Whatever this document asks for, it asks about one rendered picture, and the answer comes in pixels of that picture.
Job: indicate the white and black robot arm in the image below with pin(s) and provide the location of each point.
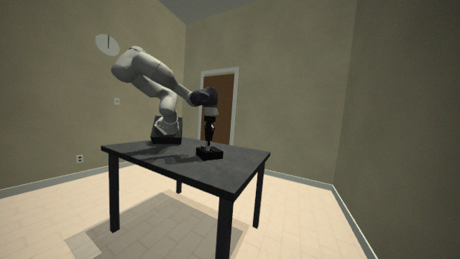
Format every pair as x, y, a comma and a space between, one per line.
144, 67

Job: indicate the dark grey lighting desk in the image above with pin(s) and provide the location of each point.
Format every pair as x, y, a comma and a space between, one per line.
212, 154

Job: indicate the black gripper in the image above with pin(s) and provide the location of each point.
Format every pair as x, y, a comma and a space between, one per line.
209, 129

